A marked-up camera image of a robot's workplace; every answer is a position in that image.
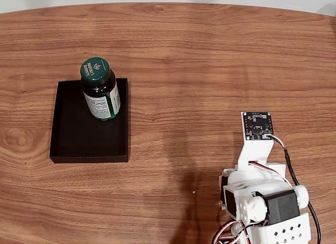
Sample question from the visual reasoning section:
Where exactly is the green-capped dark pill bottle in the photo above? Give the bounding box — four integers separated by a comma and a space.
80, 57, 122, 122

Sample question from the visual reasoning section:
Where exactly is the black shallow open box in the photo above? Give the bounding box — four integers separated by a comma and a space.
49, 77, 130, 164

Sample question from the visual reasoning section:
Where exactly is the red white black servo wire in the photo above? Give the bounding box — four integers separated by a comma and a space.
248, 161, 278, 174
212, 219, 249, 244

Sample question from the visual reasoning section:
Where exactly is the black camera cable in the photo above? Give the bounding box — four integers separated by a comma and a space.
266, 134, 321, 244

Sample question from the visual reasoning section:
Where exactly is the black camera board white mount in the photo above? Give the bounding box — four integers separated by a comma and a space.
237, 111, 275, 173

